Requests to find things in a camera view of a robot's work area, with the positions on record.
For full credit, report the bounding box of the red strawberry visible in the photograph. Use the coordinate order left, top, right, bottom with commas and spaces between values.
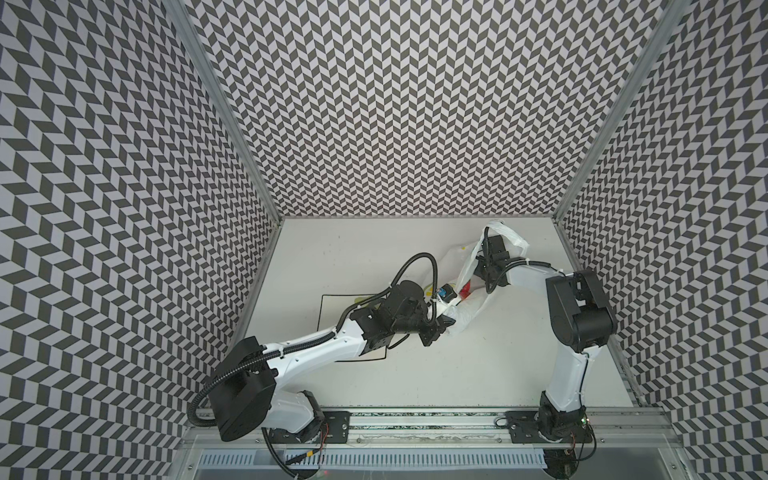
459, 282, 471, 299

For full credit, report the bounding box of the white plastic bag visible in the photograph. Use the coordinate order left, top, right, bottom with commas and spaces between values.
437, 220, 530, 338

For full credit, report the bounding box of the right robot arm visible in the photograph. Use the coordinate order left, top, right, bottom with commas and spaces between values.
474, 228, 617, 443

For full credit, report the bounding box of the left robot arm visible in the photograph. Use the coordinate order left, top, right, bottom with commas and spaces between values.
188, 280, 461, 442

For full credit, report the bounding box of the black outlined white mat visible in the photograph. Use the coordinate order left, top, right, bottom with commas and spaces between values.
316, 292, 391, 363

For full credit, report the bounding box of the white ribbed vent strip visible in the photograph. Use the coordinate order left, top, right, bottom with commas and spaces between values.
198, 449, 546, 471

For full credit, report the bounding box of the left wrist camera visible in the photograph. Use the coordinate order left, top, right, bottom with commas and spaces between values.
434, 284, 461, 316

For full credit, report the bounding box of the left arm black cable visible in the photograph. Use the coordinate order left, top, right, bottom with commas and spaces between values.
186, 251, 439, 428

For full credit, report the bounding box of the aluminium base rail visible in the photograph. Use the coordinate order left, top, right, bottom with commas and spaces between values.
179, 406, 679, 451

